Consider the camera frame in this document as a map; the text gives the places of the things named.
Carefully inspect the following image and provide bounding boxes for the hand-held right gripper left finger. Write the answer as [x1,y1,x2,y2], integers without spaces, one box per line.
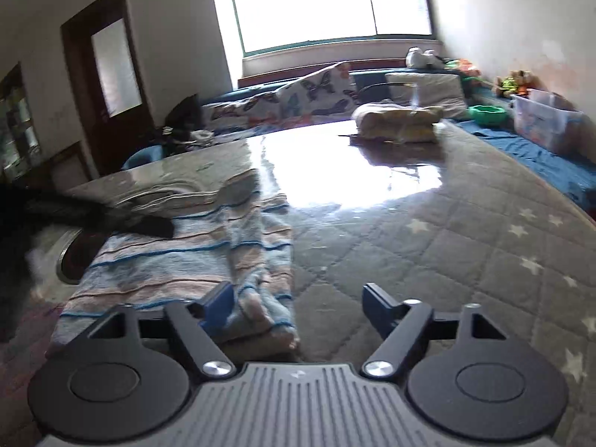
[80,282,237,381]

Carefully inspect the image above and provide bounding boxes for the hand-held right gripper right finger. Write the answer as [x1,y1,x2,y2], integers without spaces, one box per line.
[361,282,511,381]

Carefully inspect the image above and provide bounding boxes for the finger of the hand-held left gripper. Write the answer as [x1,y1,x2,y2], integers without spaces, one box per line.
[28,194,174,239]

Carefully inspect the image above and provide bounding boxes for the blue striped towel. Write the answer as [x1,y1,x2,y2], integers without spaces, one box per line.
[49,168,299,350]

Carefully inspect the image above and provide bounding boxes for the round dark table insert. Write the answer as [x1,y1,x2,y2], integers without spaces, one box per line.
[56,228,109,286]

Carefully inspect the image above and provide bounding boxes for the grey quilted star table cover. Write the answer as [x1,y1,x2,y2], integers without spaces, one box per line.
[0,118,596,447]

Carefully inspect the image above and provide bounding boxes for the dark wooden door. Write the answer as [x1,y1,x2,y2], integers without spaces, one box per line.
[60,0,154,175]

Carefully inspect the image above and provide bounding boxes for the dark wooden display shelf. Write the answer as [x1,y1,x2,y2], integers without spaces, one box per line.
[0,63,42,182]

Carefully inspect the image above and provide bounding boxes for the black bag pile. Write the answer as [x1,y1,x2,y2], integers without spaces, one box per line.
[163,95,201,145]

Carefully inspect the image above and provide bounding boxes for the long butterfly print pillow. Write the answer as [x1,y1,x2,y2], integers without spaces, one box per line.
[200,93,280,131]

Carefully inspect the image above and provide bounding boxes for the folded yellow cloth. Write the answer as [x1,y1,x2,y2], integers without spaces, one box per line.
[351,102,443,145]

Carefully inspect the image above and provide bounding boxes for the green bowl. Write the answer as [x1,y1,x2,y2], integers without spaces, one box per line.
[468,105,508,126]

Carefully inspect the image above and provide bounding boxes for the large butterfly print pillow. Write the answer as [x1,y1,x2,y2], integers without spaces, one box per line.
[275,62,359,117]

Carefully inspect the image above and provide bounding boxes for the plain white pillow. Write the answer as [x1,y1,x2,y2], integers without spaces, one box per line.
[386,72,466,108]

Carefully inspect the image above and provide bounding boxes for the clear plastic storage box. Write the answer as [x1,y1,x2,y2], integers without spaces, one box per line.
[510,88,585,154]

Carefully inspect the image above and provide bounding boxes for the panda plush toy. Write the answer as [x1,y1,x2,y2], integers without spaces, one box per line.
[405,47,443,68]

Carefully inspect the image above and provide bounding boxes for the brown plush toys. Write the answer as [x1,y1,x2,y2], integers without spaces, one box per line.
[494,70,534,98]

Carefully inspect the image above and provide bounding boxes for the window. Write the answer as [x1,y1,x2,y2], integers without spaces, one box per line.
[226,0,436,54]

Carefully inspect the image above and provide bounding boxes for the black cable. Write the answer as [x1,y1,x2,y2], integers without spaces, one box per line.
[358,82,410,95]

